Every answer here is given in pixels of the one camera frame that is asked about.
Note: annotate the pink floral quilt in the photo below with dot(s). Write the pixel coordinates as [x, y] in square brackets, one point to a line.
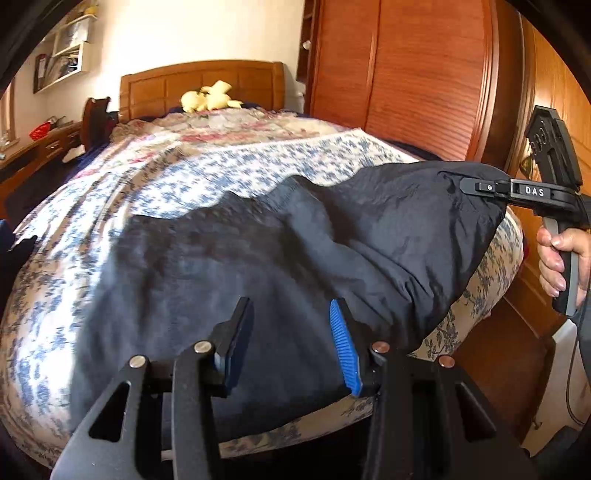
[207, 127]

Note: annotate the wooden bed headboard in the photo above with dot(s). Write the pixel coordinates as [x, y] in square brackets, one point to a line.
[157, 85]

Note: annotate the wooden door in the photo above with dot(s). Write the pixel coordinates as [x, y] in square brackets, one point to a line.
[558, 83]

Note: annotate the yellow plush toy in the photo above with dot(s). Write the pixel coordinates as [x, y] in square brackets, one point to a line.
[207, 99]

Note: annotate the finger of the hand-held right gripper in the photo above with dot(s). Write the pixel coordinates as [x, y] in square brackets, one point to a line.
[485, 187]

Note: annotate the dark navy jacket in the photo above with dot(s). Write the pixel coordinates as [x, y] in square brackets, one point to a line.
[277, 258]

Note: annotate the person's right hand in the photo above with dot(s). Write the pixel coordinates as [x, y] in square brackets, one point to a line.
[551, 267]

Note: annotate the dark wooden chair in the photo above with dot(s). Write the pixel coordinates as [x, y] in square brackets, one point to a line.
[94, 122]

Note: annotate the narrow wooden shelf unit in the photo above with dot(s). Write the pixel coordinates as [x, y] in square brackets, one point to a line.
[305, 41]

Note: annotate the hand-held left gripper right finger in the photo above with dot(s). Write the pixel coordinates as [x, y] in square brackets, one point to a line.
[344, 346]

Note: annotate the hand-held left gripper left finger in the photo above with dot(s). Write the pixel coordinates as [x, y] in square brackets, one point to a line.
[238, 350]

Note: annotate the wooden window frame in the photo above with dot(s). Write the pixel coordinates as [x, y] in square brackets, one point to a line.
[8, 115]

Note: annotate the person's right forearm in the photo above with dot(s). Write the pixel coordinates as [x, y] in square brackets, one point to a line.
[561, 454]

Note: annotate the wooden desk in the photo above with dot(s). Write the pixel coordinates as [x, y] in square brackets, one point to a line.
[32, 157]

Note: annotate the blue floral bed sheet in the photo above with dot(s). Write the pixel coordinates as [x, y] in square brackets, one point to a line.
[138, 184]

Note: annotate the red basket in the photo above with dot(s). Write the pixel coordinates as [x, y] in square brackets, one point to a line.
[39, 130]

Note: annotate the white wall shelf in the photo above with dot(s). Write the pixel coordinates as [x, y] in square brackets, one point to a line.
[69, 57]

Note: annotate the wooden slatted wardrobe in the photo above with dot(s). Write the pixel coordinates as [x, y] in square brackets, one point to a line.
[415, 74]

